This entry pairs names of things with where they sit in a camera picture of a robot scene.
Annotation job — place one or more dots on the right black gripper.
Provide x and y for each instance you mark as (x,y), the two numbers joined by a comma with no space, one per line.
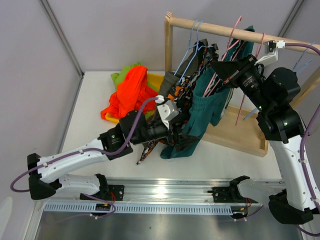
(226,70)

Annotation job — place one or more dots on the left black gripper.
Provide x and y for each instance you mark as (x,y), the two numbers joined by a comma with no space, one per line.
(183,141)

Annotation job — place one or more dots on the teal shorts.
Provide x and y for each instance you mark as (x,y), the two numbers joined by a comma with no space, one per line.
(210,99)

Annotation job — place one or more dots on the orange shorts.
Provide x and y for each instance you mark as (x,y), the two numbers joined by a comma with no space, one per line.
(130,92)

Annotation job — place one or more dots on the lime green shorts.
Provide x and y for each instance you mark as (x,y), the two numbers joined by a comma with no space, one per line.
(120,75)

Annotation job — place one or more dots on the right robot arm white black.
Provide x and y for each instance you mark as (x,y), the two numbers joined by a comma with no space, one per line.
(282,126)

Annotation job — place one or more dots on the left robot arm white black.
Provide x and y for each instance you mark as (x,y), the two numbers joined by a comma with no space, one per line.
(52,174)

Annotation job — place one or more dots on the olive grey shorts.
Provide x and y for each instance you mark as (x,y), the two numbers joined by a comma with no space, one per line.
(182,93)

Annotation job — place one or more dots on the camouflage patterned shorts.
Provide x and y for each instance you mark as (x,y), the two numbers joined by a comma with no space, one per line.
(187,88)

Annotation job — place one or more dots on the wooden clothes rack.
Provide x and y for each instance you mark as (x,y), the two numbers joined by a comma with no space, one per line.
(247,137)

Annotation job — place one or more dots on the yellow plastic tray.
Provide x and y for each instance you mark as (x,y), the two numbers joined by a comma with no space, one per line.
(153,80)

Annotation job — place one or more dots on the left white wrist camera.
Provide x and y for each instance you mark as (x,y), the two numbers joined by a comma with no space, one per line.
(167,110)

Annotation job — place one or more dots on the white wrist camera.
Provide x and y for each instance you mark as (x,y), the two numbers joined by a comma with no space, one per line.
(271,56)
(167,110)

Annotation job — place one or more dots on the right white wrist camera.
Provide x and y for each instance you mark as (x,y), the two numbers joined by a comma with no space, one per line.
(271,56)

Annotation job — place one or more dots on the aluminium mounting rail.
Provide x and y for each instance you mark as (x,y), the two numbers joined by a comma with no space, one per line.
(167,191)

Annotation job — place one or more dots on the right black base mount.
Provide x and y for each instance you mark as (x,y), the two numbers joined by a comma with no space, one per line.
(230,193)

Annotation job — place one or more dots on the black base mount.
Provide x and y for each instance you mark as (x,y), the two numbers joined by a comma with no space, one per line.
(230,193)
(115,193)

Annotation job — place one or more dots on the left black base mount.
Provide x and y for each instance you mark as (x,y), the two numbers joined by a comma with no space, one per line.
(115,193)

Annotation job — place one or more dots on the slotted cable duct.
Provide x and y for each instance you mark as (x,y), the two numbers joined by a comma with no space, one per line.
(130,208)

